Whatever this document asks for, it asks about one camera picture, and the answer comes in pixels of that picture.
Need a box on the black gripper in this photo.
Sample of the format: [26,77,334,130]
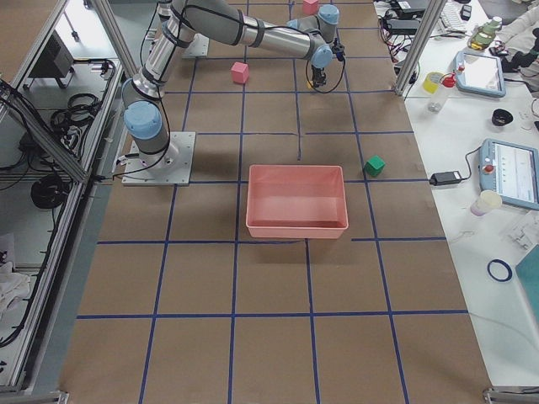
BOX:
[309,37,347,88]

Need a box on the pink cube centre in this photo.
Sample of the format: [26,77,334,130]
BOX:
[230,61,249,84]

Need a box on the green cube near bin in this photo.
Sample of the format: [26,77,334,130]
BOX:
[363,155,386,177]

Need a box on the yellow tape roll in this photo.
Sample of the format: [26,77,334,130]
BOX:
[422,72,444,94]

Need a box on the pink plastic bin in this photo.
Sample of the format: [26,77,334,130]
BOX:
[246,164,349,239]

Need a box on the black power adapter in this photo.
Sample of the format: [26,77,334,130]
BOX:
[429,171,463,186]

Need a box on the teach pendant far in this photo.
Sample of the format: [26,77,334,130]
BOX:
[454,50,506,98]

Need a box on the teach pendant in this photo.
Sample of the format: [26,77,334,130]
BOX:
[454,50,506,98]
[478,139,538,210]

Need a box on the paper cup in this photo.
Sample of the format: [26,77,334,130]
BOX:
[470,189,503,216]

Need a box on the teach pendant near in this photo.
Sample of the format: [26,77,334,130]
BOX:
[478,139,538,210]

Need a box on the white cloth rag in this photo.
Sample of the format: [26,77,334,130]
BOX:
[0,233,30,325]

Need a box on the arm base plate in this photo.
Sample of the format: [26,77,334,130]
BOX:
[182,33,210,59]
[121,131,196,186]

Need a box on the aluminium frame post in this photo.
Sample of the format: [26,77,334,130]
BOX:
[394,0,446,96]

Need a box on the blue tape ring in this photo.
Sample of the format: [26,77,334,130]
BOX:
[486,259,513,283]

